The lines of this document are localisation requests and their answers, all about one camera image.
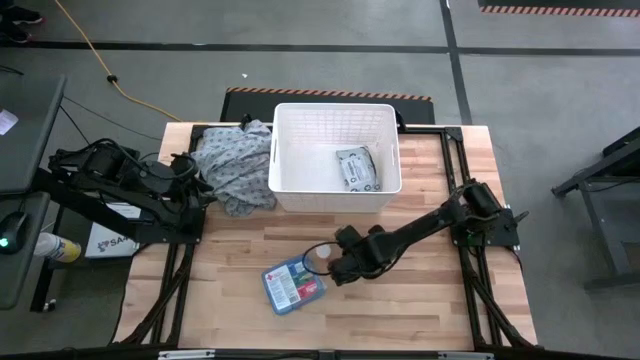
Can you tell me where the dark grey keyboard tray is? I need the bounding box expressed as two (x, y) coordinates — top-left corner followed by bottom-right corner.
(0, 192), (51, 311)

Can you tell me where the grey patterned cloth gown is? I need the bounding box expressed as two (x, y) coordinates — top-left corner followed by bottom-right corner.
(190, 119), (279, 217)

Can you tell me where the grey metal cart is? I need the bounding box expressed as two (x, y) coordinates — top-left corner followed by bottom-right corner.
(551, 124), (640, 291)

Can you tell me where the white plastic mesh basket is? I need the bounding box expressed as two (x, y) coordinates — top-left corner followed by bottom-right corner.
(267, 102), (403, 214)

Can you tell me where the white box with logo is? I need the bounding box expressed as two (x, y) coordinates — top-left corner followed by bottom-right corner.
(83, 203), (142, 260)

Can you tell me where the white yellow spray bottle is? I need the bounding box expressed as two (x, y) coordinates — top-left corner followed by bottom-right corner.
(33, 232), (82, 264)

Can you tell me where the dark grey desk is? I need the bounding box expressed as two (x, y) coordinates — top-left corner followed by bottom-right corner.
(0, 74), (69, 196)

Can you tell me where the silver metal bracket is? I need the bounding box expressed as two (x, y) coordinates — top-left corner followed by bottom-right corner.
(158, 349), (216, 360)
(438, 351), (495, 360)

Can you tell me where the white paper note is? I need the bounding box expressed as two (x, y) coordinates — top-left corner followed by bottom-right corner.
(0, 109), (20, 136)

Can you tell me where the blue first aid kit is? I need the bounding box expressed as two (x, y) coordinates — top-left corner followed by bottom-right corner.
(260, 253), (327, 316)

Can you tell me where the black floor cable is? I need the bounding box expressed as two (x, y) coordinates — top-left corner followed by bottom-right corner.
(58, 104), (92, 146)
(62, 95), (162, 142)

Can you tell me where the yellow floor cable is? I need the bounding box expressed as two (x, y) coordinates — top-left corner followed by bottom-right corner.
(52, 0), (184, 123)

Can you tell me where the person's shoe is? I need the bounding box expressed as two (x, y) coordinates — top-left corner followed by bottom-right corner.
(0, 24), (29, 44)
(0, 5), (44, 25)

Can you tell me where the grey wipes packet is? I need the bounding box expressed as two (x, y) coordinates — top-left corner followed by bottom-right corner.
(334, 144), (382, 193)

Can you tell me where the black desk leg beam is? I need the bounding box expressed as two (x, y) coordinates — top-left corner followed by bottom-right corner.
(32, 169), (201, 246)

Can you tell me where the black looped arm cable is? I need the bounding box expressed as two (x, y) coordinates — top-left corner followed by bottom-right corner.
(301, 242), (347, 277)

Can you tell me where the black mat striped edge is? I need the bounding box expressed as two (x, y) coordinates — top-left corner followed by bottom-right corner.
(219, 87), (436, 126)

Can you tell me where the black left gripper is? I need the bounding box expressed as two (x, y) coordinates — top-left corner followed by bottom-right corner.
(172, 167), (220, 211)

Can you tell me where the black computer mouse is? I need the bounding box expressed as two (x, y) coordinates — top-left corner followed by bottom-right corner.
(0, 210), (30, 255)

